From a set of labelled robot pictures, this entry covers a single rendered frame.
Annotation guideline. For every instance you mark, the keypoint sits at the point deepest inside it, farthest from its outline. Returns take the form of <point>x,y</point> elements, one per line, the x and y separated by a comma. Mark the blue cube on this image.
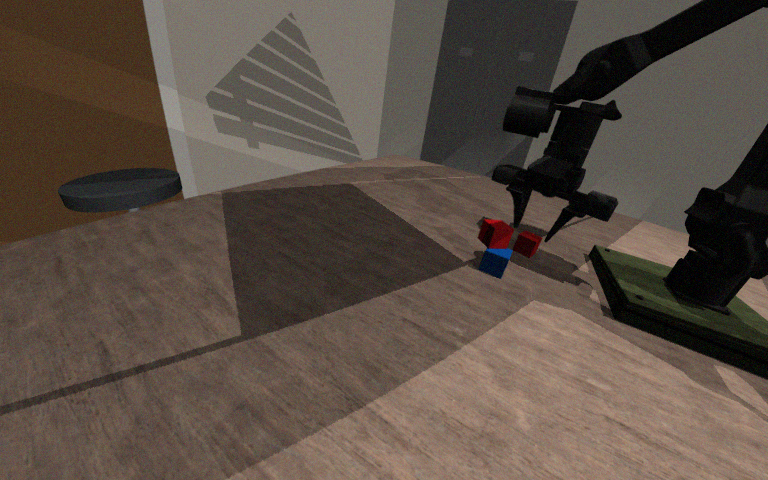
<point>495,261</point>

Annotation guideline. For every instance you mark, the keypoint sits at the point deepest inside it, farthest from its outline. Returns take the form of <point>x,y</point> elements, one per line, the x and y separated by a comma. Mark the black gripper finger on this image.
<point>520,201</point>
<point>564,217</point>

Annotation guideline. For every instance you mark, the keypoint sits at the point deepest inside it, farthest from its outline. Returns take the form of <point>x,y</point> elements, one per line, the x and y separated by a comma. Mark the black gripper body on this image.
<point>595,204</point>

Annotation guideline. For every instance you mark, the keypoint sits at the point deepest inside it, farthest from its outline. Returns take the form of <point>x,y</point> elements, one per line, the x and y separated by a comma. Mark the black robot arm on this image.
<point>728,226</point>

